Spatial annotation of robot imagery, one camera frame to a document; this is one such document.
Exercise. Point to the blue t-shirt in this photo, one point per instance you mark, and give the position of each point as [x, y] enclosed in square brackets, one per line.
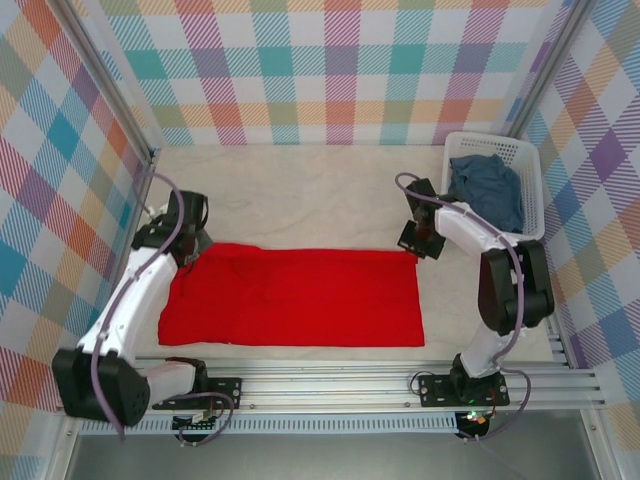
[485, 185]

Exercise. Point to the aluminium side rail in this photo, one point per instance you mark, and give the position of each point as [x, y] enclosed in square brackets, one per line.
[557, 345]
[145, 185]

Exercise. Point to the red t-shirt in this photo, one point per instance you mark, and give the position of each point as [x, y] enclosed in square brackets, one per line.
[300, 300]

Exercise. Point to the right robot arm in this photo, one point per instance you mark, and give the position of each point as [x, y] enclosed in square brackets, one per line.
[465, 225]

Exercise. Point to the white plastic basket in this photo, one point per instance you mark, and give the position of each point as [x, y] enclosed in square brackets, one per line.
[530, 165]

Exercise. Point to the small controller board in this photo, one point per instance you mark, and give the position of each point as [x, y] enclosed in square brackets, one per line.
[477, 420]
[195, 425]

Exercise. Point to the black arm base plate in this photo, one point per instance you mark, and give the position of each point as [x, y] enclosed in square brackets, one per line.
[435, 390]
[227, 390]

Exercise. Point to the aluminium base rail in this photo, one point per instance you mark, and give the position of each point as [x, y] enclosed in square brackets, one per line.
[325, 387]

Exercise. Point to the aluminium frame post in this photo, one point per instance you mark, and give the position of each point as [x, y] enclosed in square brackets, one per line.
[600, 450]
[57, 450]
[107, 85]
[550, 65]

